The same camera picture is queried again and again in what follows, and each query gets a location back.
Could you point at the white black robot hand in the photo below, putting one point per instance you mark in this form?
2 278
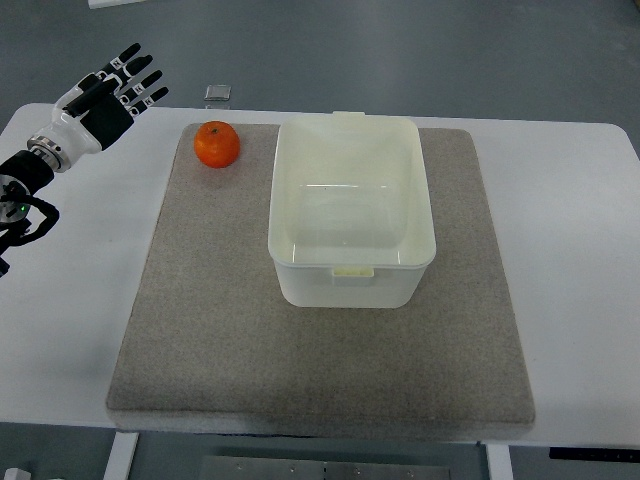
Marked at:
90 118

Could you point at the orange fruit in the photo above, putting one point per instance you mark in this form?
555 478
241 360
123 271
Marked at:
216 144

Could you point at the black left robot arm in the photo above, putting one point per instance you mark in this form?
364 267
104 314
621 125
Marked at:
25 218

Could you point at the white plastic box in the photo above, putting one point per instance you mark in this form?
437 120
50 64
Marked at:
350 220

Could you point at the white object top edge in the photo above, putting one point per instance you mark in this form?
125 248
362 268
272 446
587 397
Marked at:
97 4

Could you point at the small clear floor plate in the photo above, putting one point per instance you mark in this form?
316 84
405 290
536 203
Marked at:
218 93

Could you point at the grey felt mat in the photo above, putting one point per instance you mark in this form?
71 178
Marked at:
211 344

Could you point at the white table leg left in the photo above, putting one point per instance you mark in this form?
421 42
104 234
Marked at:
121 456

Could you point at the white table leg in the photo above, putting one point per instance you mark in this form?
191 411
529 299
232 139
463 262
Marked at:
121 456
499 462

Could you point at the white object bottom left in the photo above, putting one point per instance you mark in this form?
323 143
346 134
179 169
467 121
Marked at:
15 473

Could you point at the white table leg right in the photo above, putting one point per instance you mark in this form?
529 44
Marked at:
499 462

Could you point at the black control panel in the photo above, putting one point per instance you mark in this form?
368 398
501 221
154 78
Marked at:
610 455

